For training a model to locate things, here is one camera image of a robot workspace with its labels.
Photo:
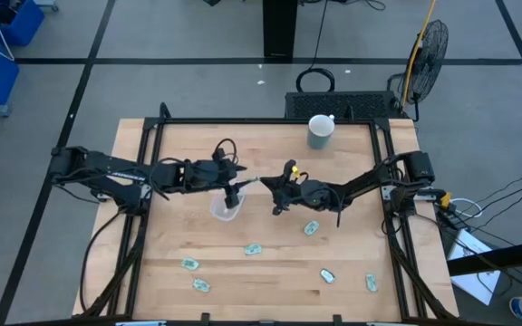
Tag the yellow connector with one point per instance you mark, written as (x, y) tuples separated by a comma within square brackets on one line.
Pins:
[(446, 200)]

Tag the white label strip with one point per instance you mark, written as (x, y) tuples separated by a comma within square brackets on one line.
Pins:
[(392, 324), (141, 323)]

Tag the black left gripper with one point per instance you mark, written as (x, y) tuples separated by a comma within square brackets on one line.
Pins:
[(209, 174)]

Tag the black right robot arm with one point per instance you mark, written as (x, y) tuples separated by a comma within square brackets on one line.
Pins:
[(365, 181)]

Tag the grey mug white inside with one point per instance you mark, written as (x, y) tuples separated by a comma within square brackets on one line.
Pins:
[(320, 140)]

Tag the white box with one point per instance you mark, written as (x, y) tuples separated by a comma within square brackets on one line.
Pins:
[(469, 244)]

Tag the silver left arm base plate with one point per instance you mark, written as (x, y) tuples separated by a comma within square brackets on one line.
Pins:
[(146, 191)]

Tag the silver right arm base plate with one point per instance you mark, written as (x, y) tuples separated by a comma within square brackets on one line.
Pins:
[(428, 195)]

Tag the black floor fan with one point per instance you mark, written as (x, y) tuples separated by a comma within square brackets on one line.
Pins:
[(428, 56)]

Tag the black column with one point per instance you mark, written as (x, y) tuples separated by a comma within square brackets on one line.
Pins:
[(280, 27)]

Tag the black metal table frame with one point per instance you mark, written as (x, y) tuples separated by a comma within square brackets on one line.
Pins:
[(265, 121)]

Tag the grey cart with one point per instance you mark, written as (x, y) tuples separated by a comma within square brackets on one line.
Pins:
[(45, 4)]

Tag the black bar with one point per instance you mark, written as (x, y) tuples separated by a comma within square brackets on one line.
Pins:
[(505, 256)]

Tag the clear plastic cup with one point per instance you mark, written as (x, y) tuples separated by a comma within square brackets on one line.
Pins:
[(219, 213)]

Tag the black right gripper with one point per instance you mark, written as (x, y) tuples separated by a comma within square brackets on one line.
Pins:
[(308, 194)]

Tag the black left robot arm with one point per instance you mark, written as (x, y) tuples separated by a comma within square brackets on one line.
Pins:
[(107, 163)]

